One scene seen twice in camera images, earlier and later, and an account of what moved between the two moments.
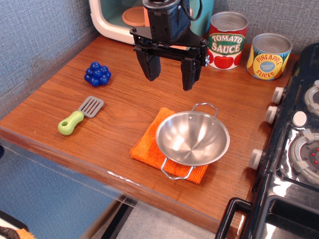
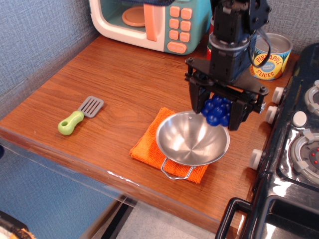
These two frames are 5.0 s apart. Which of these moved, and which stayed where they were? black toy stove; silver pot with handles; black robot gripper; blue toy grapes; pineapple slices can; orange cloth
Moved: blue toy grapes; black robot gripper
Stayed: orange cloth; silver pot with handles; black toy stove; pineapple slices can
